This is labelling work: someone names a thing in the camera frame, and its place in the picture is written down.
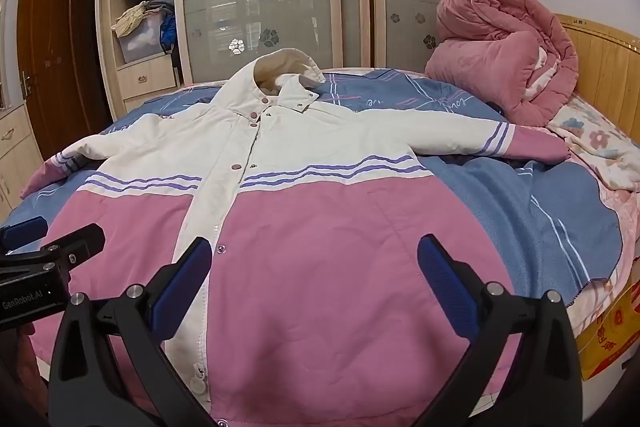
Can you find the beige wardrobe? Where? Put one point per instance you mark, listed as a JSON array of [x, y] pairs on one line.
[[107, 32]]

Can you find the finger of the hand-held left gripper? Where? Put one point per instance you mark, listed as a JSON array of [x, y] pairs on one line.
[[22, 232], [80, 244]]

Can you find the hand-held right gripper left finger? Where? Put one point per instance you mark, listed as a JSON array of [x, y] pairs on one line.
[[180, 279]]

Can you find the wooden headboard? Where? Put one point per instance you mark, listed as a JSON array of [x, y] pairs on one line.
[[610, 62]]

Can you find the pink bed sheet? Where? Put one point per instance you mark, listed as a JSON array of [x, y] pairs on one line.
[[627, 222]]

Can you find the grey folded clothes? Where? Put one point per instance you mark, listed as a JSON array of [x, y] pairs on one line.
[[161, 2]]

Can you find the brown wooden door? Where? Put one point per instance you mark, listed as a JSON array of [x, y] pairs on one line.
[[55, 57]]

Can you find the floral fleece blanket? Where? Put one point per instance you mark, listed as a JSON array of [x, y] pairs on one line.
[[600, 142]]

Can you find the beige wardrobe drawer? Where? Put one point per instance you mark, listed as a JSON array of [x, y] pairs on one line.
[[147, 78]]

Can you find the beige side cabinet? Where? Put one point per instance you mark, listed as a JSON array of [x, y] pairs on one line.
[[15, 157]]

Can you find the pink and white jacket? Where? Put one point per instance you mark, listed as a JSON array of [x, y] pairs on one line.
[[325, 232]]

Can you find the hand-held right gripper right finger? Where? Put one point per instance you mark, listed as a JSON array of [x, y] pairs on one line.
[[447, 292]]

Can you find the white storage box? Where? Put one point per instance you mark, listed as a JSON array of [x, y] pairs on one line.
[[142, 41]]

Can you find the yellow cardboard box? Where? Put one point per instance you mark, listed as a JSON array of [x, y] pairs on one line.
[[607, 332]]

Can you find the beige crumpled cloth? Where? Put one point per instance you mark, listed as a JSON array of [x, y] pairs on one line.
[[129, 18]]

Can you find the blue striped bed cover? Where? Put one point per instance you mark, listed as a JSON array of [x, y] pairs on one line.
[[505, 207]]

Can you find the pink quilt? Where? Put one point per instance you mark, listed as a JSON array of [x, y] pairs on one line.
[[500, 32]]

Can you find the blue cloth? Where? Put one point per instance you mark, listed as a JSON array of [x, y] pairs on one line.
[[169, 34]]

